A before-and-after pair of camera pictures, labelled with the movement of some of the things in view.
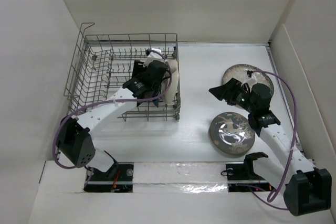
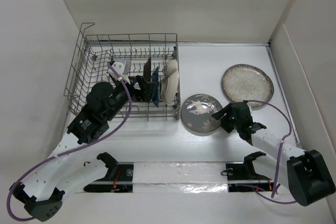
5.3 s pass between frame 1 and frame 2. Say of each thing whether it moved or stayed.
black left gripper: moved
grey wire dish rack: stayed
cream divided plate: stayed
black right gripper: moved
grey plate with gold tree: moved
